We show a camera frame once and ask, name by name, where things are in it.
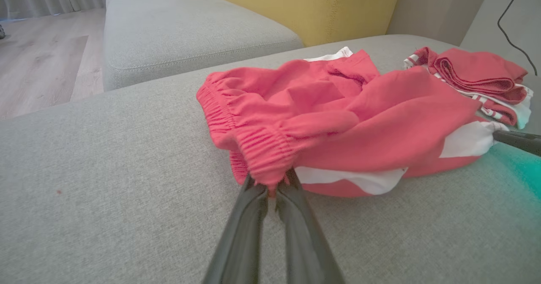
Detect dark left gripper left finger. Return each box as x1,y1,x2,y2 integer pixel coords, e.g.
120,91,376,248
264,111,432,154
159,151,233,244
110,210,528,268
203,174,269,284

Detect small grey sofa cushion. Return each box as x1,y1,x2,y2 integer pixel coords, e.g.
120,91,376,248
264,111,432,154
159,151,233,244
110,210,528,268
102,0,304,93

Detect red Bulls jersey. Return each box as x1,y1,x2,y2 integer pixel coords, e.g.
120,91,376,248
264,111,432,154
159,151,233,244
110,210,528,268
403,46,534,129

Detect large grey sofa seat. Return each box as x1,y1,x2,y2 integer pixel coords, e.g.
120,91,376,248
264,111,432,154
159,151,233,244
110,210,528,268
0,33,541,284

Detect red shorts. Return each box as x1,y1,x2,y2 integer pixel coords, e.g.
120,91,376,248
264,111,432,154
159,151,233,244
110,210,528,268
196,46,510,198

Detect right cable with blue plug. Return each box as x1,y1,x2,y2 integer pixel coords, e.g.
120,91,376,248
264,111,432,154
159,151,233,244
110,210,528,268
497,0,538,77

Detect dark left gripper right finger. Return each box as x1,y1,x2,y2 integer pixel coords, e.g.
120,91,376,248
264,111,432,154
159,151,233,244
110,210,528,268
275,168,345,284

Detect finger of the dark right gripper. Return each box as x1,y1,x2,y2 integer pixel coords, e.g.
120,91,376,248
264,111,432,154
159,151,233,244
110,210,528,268
492,130,541,157

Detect yellow sofa backrest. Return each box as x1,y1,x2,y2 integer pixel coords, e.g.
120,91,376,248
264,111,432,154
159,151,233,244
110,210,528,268
106,0,405,47

